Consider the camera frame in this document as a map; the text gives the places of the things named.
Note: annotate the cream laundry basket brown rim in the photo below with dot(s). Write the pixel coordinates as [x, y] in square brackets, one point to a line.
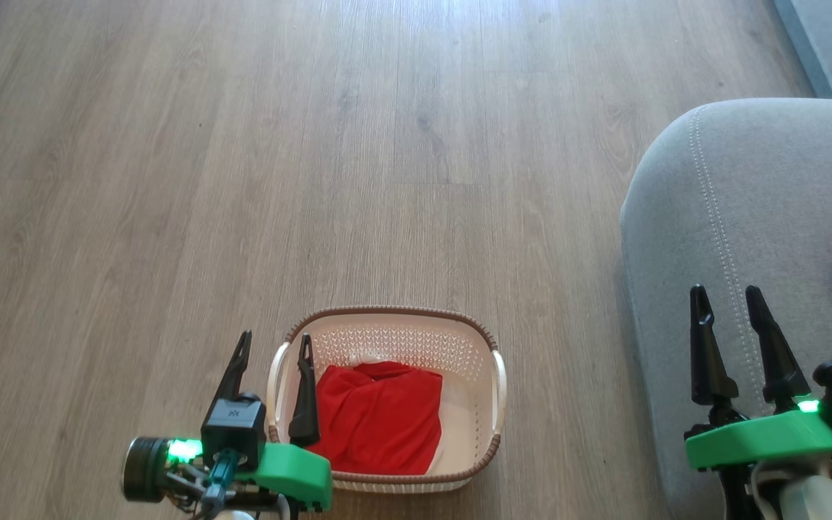
[470, 390]

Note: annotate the grey fabric sofa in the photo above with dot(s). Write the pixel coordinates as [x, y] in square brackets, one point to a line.
[748, 217]

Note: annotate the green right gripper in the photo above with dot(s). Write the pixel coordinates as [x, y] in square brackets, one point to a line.
[763, 440]

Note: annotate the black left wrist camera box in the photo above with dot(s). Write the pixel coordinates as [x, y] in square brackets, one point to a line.
[234, 426]

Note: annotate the red cloth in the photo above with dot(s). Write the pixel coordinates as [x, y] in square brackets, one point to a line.
[380, 419]

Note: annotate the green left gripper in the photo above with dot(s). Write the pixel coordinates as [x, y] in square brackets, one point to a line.
[293, 469]

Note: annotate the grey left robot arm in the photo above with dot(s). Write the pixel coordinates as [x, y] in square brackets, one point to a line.
[145, 469]

